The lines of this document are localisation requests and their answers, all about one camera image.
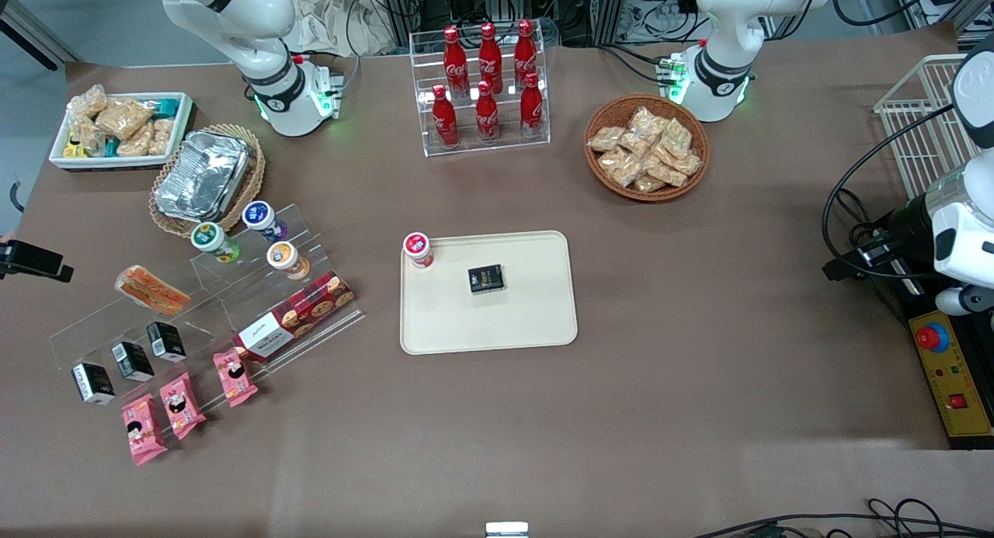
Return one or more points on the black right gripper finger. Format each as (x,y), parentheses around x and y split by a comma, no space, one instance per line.
(35,274)
(31,256)

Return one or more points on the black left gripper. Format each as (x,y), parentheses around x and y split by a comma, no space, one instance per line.
(907,224)

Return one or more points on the triangle sandwich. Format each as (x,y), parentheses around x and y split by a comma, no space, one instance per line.
(151,289)

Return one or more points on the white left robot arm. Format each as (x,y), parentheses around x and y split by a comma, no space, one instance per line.
(726,26)

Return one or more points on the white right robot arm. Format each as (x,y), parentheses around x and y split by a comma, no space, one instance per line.
(264,10)

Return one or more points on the beige plastic tray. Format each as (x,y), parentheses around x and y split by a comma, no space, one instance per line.
(528,313)

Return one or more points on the yellow snack packet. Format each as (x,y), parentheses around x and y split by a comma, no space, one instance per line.
(74,149)

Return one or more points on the small black milk carton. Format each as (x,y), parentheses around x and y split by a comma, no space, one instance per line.
(167,341)
(133,361)
(93,383)

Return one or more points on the clear bag of beige snacks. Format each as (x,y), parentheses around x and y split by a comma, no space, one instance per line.
(85,137)
(136,144)
(88,102)
(161,136)
(123,117)

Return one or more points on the yellow emergency stop control box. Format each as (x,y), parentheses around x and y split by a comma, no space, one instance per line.
(951,367)

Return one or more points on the green cap yogurt bottle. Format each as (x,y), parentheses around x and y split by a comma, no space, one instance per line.
(211,239)

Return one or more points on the clear acrylic stepped stand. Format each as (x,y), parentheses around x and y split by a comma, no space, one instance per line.
(217,305)

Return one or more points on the pink snack pack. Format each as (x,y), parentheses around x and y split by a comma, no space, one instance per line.
(235,377)
(182,406)
(143,429)

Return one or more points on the silver foil container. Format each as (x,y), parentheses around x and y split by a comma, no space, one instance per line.
(202,175)

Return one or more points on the clear packet of crackers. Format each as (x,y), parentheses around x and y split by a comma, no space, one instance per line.
(621,167)
(637,144)
(606,139)
(666,171)
(675,137)
(687,164)
(649,184)
(644,121)

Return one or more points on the teal snack packet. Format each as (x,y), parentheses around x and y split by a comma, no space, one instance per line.
(165,105)

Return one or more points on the white rectangular bin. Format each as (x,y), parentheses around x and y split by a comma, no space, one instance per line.
(184,119)

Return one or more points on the blue cap yogurt bottle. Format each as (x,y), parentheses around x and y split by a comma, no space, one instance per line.
(260,216)

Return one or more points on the light wicker basket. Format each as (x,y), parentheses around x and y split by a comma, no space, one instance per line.
(255,173)

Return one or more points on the orange cap yogurt bottle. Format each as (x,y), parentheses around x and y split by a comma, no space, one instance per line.
(284,257)

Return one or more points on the red cookie box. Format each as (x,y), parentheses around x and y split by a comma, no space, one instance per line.
(299,313)

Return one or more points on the round brown wicker basket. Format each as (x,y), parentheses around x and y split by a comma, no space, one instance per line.
(613,109)

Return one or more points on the red cola bottle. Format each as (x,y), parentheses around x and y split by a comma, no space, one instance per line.
(532,109)
(526,50)
(490,53)
(487,115)
(455,57)
(444,120)

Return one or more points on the clear acrylic bottle rack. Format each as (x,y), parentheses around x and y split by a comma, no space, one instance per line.
(505,146)

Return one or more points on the black box with gold print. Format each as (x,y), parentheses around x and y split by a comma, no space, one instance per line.
(487,279)

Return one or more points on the beige crumpled cloth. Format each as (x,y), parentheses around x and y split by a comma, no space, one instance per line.
(326,18)

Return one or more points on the red cap yogurt bottle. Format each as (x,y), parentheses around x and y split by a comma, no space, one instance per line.
(418,248)

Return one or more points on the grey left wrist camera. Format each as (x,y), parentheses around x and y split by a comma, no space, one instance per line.
(963,300)

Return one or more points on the aluminium frame post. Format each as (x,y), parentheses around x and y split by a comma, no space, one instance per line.
(400,6)

